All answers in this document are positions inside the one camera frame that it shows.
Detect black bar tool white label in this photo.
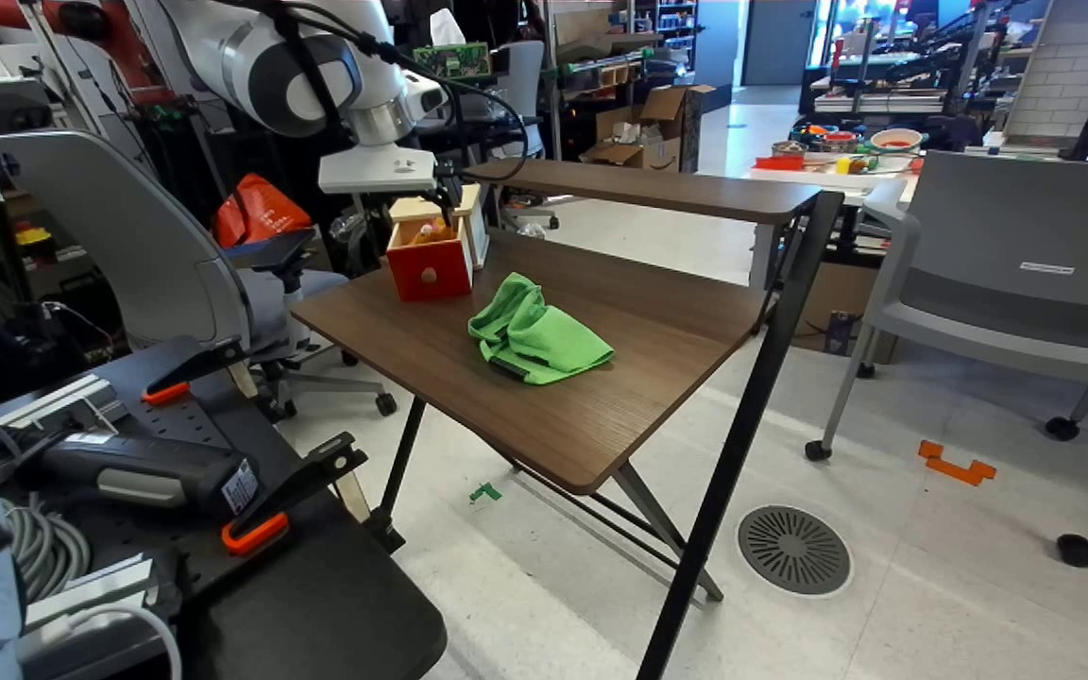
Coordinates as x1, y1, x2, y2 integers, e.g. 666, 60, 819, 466
31, 431, 265, 517

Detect gray chair with casters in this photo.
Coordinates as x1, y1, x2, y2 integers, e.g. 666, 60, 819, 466
802, 147, 1088, 570

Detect orange floor tape mark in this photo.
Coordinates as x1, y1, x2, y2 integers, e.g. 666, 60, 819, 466
914, 439, 1002, 490

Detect gray office chair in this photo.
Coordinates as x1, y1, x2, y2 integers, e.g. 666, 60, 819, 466
0, 130, 405, 427

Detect orange bag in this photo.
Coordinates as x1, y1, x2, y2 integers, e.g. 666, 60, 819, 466
210, 169, 317, 252

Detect aluminium extrusion rail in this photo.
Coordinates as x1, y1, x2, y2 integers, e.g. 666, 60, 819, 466
20, 550, 162, 635

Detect red wooden drawer box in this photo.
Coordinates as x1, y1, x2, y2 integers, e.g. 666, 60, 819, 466
386, 186, 488, 305

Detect white cable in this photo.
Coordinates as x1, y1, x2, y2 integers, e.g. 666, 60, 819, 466
55, 601, 190, 680

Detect black clamp orange handle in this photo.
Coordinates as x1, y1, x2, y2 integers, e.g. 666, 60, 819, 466
134, 337, 253, 417
216, 431, 372, 561

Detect black pegboard cart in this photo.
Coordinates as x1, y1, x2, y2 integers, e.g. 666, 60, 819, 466
0, 364, 454, 680

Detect wooden table black legs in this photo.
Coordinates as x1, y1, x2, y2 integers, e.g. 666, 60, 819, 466
285, 155, 851, 680

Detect tan stuffed animal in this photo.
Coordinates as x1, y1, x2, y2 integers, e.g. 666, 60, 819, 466
398, 218, 447, 249

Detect green microfibre cloth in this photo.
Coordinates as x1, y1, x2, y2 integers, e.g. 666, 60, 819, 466
466, 271, 617, 391

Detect round metal floor drain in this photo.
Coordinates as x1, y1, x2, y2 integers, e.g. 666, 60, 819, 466
732, 502, 853, 601

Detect brown cardboard box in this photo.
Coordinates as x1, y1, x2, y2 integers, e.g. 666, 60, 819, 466
581, 84, 698, 176

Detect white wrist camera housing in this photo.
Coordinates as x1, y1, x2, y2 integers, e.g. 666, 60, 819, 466
313, 139, 440, 202

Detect white table with toys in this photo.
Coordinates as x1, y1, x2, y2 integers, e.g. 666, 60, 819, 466
743, 118, 936, 230

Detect gray coiled cable bundle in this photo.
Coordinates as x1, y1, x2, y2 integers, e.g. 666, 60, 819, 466
0, 489, 103, 607

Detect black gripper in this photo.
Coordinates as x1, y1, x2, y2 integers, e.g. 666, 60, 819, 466
426, 150, 467, 242

